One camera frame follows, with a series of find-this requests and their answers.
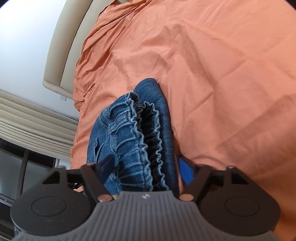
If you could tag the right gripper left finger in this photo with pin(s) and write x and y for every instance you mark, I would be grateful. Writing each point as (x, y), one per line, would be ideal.
(63, 200)

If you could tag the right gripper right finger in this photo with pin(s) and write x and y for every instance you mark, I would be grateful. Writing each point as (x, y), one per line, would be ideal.
(228, 199)

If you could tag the blue denim jeans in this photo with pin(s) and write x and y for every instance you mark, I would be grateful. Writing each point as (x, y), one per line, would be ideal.
(136, 130)

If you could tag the beige curtain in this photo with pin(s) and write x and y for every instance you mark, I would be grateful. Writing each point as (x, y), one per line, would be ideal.
(35, 128)

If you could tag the orange duvet cover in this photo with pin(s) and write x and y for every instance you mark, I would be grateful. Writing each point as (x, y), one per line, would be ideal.
(227, 70)

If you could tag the beige upholstered headboard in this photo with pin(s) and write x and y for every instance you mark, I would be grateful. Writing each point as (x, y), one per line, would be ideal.
(73, 26)

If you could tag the dark window frame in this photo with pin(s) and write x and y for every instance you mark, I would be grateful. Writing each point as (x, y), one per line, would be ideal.
(21, 168)

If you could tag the white wall socket plate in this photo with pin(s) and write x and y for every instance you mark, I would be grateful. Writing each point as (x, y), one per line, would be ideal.
(63, 98)

